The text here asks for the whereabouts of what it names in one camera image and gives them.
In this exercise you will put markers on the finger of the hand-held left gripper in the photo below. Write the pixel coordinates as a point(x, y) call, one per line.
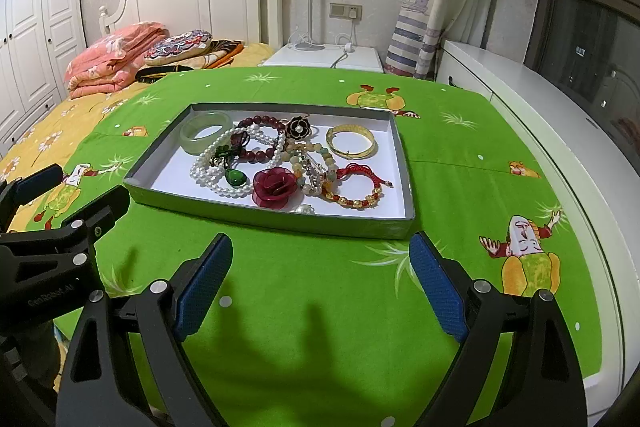
point(105, 207)
point(35, 187)

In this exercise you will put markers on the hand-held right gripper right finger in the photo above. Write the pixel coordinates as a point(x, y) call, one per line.
point(437, 287)

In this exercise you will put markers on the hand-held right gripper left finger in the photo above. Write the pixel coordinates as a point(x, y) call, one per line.
point(205, 287)

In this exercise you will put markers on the grey shallow cardboard tray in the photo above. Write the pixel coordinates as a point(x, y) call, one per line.
point(167, 179)

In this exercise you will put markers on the red rose brooch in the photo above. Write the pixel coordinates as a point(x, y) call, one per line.
point(274, 187)

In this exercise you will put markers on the small pearl earring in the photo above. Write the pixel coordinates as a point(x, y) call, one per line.
point(303, 208)

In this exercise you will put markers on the rhinestone pin brooch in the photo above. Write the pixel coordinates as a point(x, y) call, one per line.
point(314, 172)

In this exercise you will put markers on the black flower brooch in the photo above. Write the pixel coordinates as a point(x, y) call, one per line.
point(295, 129)

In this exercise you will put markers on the yellow flowered bed sheet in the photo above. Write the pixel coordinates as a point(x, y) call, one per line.
point(75, 117)

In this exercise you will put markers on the green cartoon bed sheet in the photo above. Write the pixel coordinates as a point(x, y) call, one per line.
point(300, 282)

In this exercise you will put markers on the pale green jade bangle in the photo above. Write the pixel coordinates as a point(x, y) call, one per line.
point(192, 146)

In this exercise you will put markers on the black and yellow cloth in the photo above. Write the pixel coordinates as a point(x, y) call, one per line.
point(160, 73)

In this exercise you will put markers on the folded pink quilt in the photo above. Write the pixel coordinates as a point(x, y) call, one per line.
point(110, 62)

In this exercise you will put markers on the white wardrobe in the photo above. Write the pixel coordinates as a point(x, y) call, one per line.
point(30, 32)

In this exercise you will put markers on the gold bangle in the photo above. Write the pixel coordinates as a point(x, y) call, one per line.
point(350, 154)

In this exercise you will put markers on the embroidered purple pillow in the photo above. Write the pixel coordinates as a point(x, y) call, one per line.
point(177, 47)

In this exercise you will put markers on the folded orange patterned blanket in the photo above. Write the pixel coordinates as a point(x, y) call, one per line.
point(222, 52)

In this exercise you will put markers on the white low cabinet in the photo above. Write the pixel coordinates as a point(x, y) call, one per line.
point(540, 97)

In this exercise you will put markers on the white nightstand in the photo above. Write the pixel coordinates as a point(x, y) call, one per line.
point(360, 59)

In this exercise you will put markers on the slim white desk lamp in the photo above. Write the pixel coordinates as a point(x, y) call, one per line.
point(309, 47)

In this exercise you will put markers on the dark framed window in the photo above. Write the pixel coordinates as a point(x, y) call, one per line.
point(590, 47)

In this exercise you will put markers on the wall socket panel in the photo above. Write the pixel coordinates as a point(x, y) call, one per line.
point(339, 11)

